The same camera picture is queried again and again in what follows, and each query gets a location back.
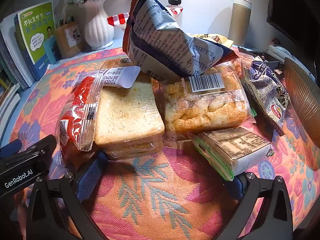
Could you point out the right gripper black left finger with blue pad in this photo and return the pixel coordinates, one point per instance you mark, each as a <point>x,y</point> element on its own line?
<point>44,220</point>

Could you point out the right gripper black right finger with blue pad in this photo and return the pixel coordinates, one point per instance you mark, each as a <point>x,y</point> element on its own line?
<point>263,210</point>

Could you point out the red white snack pack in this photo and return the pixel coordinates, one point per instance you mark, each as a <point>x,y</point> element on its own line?
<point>76,126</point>

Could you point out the green white biscuit pack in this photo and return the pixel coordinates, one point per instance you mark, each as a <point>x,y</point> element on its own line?
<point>231,151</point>

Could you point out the sliced toast bread pack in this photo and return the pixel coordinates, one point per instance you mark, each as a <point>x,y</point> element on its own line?
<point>128,122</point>

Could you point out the purple white chips bag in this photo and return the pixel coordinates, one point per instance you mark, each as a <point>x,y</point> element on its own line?
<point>263,87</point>

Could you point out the peanut crisp cake pack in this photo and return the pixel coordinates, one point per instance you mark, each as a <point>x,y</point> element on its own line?
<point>207,102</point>

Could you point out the red striped rice crust bag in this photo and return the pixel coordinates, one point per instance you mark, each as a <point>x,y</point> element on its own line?
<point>120,20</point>

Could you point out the blue white snack bag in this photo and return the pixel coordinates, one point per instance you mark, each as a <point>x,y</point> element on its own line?
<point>154,42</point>

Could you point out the yellow snack bag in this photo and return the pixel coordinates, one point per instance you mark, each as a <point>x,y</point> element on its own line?
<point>217,38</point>

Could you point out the stack of books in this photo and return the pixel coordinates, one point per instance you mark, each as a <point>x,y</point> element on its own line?
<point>11,52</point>

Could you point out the floral woven table mat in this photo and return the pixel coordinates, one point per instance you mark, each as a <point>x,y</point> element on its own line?
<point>175,193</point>

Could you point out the brown round tray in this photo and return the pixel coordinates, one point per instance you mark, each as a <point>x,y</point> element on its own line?
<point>304,96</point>

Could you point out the brown pen holder box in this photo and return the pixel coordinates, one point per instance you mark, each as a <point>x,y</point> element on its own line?
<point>69,38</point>

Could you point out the green cover book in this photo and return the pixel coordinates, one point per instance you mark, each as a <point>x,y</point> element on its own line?
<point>35,27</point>

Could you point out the white ribbed vase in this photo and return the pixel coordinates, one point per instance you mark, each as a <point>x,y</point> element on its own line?
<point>98,33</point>

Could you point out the grey pouch case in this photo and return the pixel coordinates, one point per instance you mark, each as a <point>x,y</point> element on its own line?
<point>281,54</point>

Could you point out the gold thermos bottle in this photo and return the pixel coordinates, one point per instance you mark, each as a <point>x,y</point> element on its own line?
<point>241,13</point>

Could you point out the black monitor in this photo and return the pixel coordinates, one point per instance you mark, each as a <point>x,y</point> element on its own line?
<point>299,21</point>

